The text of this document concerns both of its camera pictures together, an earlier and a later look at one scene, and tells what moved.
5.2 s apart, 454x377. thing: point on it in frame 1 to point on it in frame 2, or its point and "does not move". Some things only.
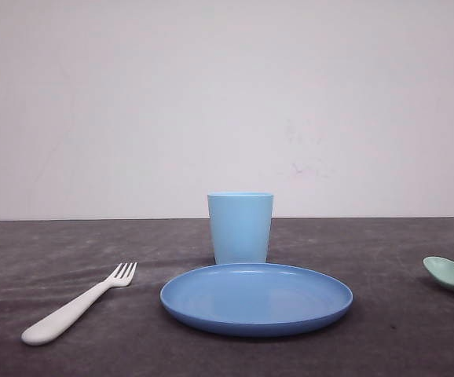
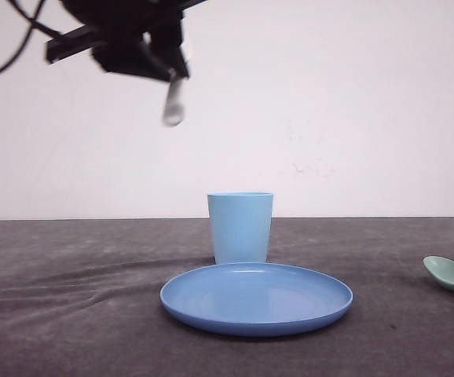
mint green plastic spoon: [448, 272] does not move
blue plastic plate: [256, 300] does not move
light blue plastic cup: [240, 227] does not move
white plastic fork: [54, 323] to [174, 107]
